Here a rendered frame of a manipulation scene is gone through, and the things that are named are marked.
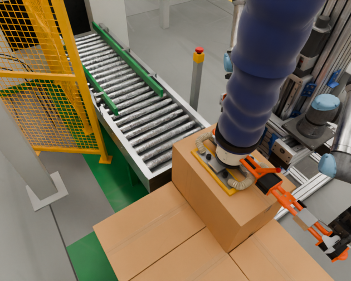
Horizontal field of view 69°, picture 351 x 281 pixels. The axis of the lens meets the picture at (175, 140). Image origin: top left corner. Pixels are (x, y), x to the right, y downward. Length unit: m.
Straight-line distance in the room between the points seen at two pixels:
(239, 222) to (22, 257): 1.75
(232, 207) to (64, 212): 1.59
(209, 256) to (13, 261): 1.53
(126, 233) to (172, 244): 0.29
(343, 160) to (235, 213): 0.55
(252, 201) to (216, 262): 0.46
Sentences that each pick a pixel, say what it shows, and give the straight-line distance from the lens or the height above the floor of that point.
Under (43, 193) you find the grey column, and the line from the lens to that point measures 2.55.
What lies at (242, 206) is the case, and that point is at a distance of 1.36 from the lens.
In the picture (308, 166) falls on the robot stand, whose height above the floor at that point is 0.21.
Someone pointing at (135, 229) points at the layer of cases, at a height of 0.54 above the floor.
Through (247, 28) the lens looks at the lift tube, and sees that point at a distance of 0.91.
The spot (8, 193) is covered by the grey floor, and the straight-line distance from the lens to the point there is 2.82.
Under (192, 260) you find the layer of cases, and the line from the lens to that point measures 1.64.
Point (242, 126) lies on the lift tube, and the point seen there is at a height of 1.34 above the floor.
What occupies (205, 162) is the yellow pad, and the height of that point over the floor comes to 0.97.
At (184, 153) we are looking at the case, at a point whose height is 0.94.
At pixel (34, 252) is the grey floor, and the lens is 2.45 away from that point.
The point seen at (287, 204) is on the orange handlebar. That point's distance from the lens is 1.26.
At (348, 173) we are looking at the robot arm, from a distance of 1.04.
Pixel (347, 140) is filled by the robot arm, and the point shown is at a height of 1.46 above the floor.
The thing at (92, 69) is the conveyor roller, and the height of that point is 0.51.
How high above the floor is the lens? 2.12
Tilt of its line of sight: 49 degrees down
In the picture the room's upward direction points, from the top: 2 degrees clockwise
